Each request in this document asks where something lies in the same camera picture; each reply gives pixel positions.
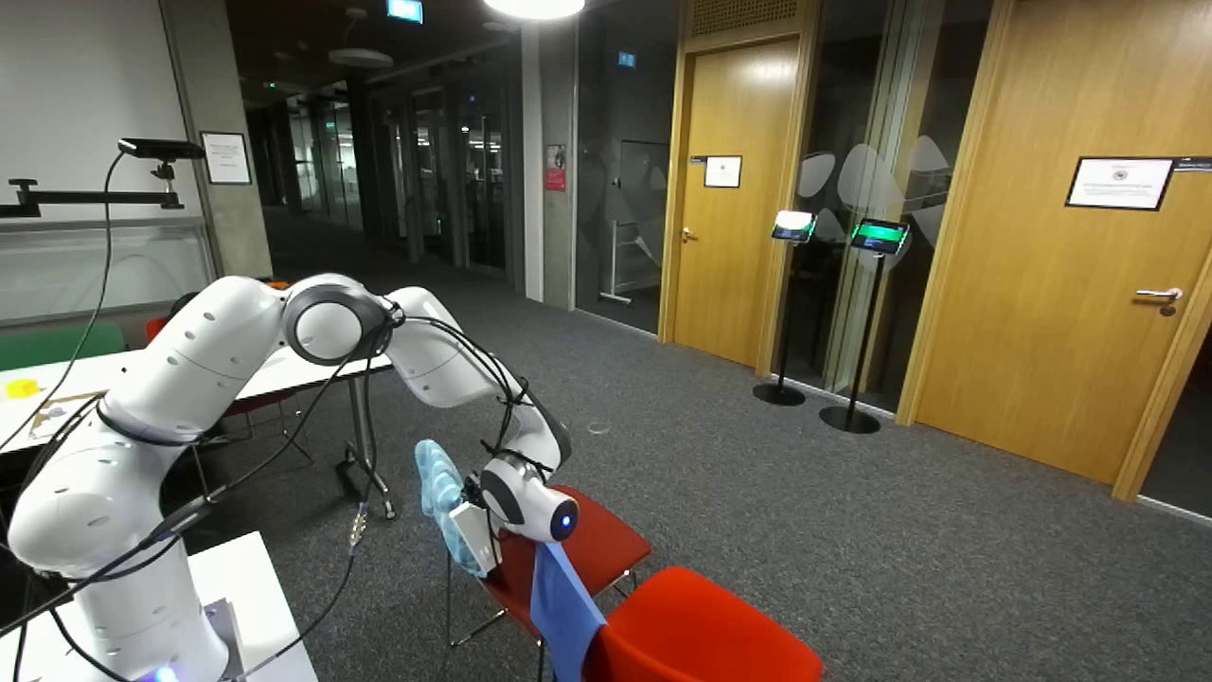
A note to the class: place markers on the small red wall sign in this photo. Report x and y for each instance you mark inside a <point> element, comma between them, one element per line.
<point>556,179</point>

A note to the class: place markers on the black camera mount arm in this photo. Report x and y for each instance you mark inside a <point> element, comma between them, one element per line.
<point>79,197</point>

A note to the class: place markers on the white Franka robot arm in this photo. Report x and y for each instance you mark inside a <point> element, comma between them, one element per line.
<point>190,364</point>

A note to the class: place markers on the small door sign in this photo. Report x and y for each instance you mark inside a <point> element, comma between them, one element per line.
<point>722,173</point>

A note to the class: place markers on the wooden door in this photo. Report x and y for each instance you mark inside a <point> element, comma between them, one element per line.
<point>724,278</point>
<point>1037,329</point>

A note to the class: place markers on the white framed pillar sign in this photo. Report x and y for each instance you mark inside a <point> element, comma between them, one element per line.
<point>229,157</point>

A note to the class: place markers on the light blue checkered towel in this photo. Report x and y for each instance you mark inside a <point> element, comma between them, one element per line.
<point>438,478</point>

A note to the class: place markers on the black stereo camera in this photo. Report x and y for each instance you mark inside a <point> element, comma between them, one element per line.
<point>163,151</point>

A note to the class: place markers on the red chair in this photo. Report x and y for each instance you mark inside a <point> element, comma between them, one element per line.
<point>592,547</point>
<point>706,632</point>

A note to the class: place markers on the plain blue towel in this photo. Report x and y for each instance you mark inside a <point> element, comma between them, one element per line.
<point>567,619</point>

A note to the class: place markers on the green sheet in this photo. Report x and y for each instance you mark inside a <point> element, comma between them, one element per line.
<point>51,345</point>

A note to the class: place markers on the framed door sign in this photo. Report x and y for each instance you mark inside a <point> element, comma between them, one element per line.
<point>1120,182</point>

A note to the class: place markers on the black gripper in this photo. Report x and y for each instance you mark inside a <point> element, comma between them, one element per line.
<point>470,535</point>

